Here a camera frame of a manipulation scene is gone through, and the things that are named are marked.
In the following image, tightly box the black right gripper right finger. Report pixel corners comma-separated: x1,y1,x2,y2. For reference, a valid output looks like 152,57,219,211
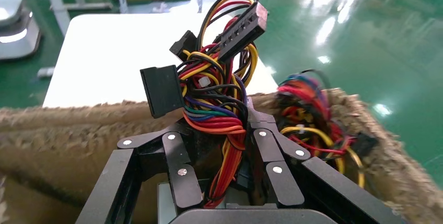
247,98,406,224

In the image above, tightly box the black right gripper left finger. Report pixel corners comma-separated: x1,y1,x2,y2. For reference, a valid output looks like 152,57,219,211
75,123,205,224

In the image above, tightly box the multicolour wire harness with connectors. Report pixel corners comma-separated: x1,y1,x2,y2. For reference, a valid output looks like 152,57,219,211
139,0,269,224

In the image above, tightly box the brown cardboard divider box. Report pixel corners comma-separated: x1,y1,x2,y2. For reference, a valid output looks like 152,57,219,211
0,87,443,224

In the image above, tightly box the small white object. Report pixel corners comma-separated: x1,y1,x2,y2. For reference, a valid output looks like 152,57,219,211
37,66,56,79

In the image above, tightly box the silver white machine base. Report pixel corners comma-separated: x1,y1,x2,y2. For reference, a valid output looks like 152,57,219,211
0,0,42,61

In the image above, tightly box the grey power supply with wires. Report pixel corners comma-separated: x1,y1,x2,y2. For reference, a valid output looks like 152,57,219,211
275,69,380,188

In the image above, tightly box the grey metal frame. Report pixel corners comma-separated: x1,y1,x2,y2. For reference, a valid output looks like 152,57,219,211
39,0,130,37

